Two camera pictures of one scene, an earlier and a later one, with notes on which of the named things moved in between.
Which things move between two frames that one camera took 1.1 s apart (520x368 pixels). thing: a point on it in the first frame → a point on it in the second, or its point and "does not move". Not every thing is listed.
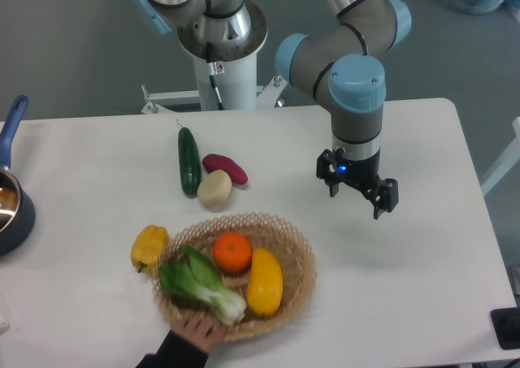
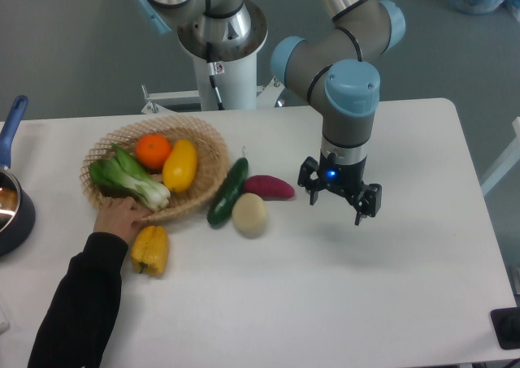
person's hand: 204,329 → 122,215
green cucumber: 189,162 → 223,205
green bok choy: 191,279 → 124,175
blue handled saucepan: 17,215 does not move
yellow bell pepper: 149,248 does not move
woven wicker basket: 262,231 → 212,160
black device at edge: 506,325 does not move
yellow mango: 266,283 → 179,169
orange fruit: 232,253 → 153,150
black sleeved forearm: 175,352 → 80,323
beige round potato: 215,188 → 249,214
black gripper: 384,196 → 346,179
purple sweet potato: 213,162 → 269,188
